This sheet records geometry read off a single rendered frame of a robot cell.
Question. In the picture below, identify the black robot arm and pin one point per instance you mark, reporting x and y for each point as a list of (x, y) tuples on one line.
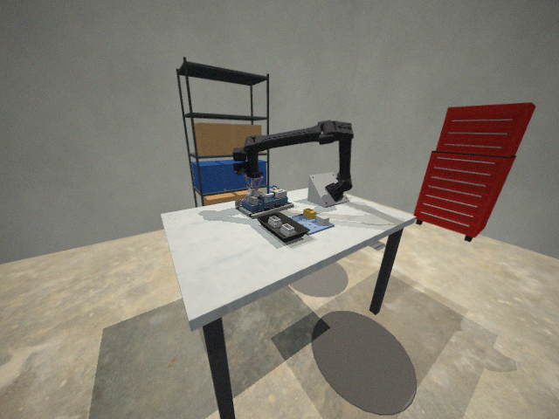
[(344, 134)]

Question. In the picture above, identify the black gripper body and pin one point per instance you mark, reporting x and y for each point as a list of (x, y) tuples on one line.
[(257, 174)]

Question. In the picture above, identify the yellow rectangular block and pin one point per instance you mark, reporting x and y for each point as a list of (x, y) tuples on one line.
[(309, 213)]

